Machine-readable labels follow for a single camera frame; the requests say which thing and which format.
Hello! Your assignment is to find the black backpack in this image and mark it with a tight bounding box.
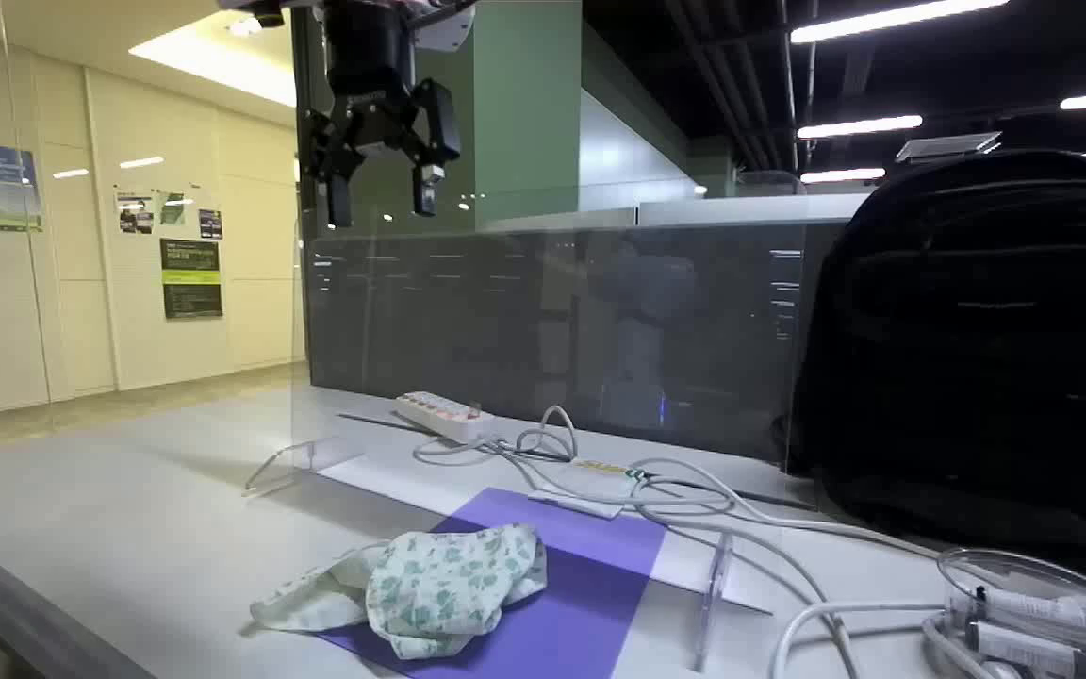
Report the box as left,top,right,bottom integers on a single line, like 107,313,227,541
782,113,1086,579

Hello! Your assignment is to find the white charging cable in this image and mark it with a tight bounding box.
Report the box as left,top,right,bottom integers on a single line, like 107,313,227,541
621,451,966,679

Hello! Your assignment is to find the gray office partition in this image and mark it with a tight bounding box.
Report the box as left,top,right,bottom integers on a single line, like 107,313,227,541
299,191,851,465

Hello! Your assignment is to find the large ceiling light panel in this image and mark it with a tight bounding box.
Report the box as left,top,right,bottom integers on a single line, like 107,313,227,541
124,8,303,113

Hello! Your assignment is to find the small green wall notice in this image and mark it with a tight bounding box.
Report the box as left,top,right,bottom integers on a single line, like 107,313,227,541
153,189,192,228

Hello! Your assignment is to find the purple mat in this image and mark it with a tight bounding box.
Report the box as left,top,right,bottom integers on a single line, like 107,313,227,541
311,485,671,679

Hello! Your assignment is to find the green black wall sign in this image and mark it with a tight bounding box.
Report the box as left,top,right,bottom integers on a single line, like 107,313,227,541
158,235,227,280
158,280,227,324

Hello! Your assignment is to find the white power strip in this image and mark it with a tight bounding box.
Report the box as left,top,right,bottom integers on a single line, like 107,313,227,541
389,388,506,451

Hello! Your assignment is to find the white power strip cable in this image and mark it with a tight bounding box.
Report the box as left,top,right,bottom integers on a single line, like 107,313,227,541
408,398,587,475

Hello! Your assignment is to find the small photo wall notice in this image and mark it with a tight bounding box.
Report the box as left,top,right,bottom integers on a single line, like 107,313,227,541
113,189,158,242

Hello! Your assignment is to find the white cable connector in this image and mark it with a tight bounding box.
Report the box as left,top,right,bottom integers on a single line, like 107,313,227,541
959,618,1086,679
946,578,1086,642

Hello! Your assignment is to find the clear glass panel with feet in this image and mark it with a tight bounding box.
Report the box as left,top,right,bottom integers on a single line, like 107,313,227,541
242,186,774,679

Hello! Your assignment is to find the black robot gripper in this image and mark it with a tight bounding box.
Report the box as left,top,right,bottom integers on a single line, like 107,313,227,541
299,0,467,235

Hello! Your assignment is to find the white green-patterned cloth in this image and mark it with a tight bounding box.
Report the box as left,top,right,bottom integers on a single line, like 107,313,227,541
244,521,554,665

